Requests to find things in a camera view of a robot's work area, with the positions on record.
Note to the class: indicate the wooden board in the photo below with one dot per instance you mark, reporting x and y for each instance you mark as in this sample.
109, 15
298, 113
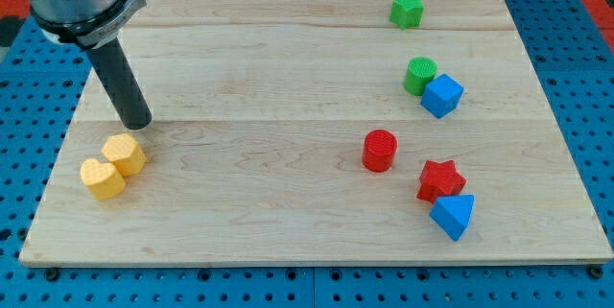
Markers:
254, 154

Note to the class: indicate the red cylinder block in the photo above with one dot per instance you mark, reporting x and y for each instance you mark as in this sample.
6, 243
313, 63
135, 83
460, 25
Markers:
379, 150

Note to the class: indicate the green cylinder block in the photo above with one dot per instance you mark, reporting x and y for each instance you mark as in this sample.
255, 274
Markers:
420, 71

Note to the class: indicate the red star block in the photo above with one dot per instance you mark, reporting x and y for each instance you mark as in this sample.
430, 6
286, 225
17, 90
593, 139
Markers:
439, 179

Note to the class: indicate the blue cube block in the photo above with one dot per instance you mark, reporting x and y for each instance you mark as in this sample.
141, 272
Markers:
442, 95

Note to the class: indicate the green star block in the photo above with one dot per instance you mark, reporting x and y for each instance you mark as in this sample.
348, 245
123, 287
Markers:
406, 13

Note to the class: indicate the blue triangle block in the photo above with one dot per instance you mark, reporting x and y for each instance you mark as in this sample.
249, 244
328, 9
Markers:
453, 214

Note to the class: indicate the yellow hexagon block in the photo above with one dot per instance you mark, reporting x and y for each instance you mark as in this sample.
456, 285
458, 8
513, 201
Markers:
125, 153

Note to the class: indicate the yellow heart block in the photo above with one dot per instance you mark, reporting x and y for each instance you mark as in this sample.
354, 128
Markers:
102, 180

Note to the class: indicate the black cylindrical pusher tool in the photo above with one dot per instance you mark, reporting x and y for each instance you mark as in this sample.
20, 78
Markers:
116, 76

